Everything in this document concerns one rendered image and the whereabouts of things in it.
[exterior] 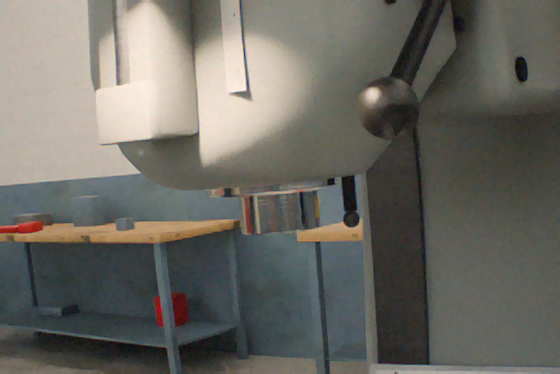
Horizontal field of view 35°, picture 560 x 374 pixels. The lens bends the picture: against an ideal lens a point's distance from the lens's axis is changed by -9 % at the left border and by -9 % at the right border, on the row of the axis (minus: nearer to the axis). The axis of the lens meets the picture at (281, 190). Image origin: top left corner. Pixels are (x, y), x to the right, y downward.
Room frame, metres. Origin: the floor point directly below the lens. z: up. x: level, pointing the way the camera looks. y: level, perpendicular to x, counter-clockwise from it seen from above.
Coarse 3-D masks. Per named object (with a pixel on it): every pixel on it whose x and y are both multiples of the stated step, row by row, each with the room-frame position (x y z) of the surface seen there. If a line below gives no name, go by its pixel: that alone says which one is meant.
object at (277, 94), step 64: (192, 0) 0.49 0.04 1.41; (256, 0) 0.47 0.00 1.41; (320, 0) 0.47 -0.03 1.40; (384, 0) 0.51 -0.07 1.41; (448, 0) 0.58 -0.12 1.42; (256, 64) 0.48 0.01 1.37; (320, 64) 0.48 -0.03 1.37; (384, 64) 0.51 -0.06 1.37; (256, 128) 0.48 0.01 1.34; (320, 128) 0.49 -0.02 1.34
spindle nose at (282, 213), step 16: (288, 192) 0.56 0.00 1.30; (304, 192) 0.56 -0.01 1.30; (240, 208) 0.57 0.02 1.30; (256, 208) 0.56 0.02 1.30; (272, 208) 0.56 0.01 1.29; (288, 208) 0.56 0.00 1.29; (304, 208) 0.56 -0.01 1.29; (240, 224) 0.57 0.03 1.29; (256, 224) 0.56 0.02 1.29; (272, 224) 0.56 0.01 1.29; (288, 224) 0.56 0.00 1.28; (304, 224) 0.56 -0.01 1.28
